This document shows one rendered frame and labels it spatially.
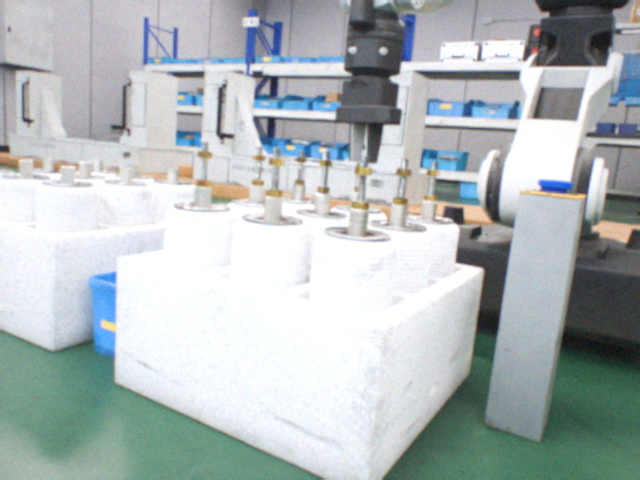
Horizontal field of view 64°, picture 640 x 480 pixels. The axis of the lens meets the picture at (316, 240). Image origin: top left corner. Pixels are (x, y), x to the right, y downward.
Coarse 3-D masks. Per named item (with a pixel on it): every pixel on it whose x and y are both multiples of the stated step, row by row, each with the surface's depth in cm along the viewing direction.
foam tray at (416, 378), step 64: (128, 256) 69; (128, 320) 68; (192, 320) 62; (256, 320) 57; (320, 320) 52; (384, 320) 51; (448, 320) 68; (128, 384) 69; (192, 384) 63; (256, 384) 58; (320, 384) 53; (384, 384) 51; (448, 384) 73; (320, 448) 54; (384, 448) 54
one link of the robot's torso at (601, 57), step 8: (552, 48) 108; (592, 48) 102; (600, 48) 103; (608, 48) 102; (544, 56) 107; (592, 56) 102; (600, 56) 102; (608, 56) 101; (536, 64) 108; (544, 64) 106; (600, 64) 101
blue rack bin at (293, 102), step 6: (294, 96) 632; (300, 96) 645; (318, 96) 611; (288, 102) 606; (294, 102) 602; (300, 102) 598; (306, 102) 594; (312, 102) 603; (288, 108) 608; (294, 108) 604; (300, 108) 600; (306, 108) 596; (312, 108) 606
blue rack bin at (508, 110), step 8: (480, 104) 531; (488, 104) 542; (504, 104) 534; (512, 104) 530; (472, 112) 506; (480, 112) 502; (488, 112) 498; (496, 112) 494; (504, 112) 490; (512, 112) 504
